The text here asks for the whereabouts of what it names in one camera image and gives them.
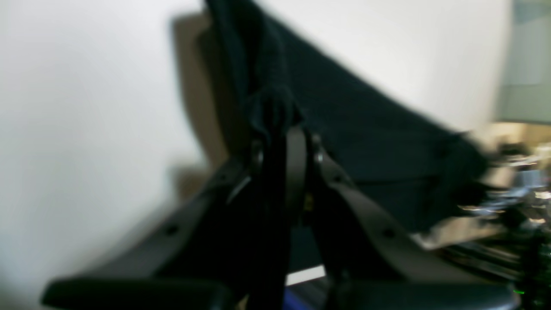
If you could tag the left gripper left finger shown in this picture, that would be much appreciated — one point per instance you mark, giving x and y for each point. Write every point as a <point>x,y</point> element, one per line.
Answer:
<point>199,258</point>

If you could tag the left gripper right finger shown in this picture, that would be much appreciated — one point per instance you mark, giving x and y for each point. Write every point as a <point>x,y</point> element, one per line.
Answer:
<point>371,261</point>

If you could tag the black T-shirt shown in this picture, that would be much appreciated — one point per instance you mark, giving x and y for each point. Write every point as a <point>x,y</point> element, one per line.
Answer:
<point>394,156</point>

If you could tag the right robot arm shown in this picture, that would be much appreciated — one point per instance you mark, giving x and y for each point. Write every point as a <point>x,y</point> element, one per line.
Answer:
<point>502,229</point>

